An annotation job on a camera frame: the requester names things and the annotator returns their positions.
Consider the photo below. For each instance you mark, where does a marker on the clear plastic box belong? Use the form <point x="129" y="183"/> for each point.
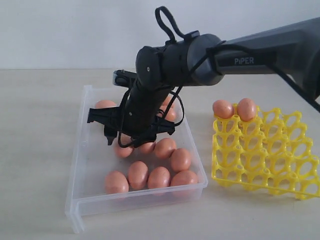
<point x="93" y="159"/>

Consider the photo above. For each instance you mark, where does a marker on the yellow plastic egg tray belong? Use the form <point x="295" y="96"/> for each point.
<point x="272" y="152"/>

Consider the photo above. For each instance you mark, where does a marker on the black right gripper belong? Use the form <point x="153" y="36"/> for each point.
<point x="140" y="123"/>

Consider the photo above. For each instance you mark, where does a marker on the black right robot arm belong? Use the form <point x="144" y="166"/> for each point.
<point x="291" y="51"/>

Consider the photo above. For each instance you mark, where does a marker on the brown egg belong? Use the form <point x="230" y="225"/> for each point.
<point x="223" y="109"/>
<point x="116" y="182"/>
<point x="147" y="148"/>
<point x="186" y="177"/>
<point x="102" y="104"/>
<point x="122" y="152"/>
<point x="138" y="175"/>
<point x="170" y="116"/>
<point x="180" y="160"/>
<point x="164" y="148"/>
<point x="167" y="101"/>
<point x="246" y="109"/>
<point x="159" y="178"/>

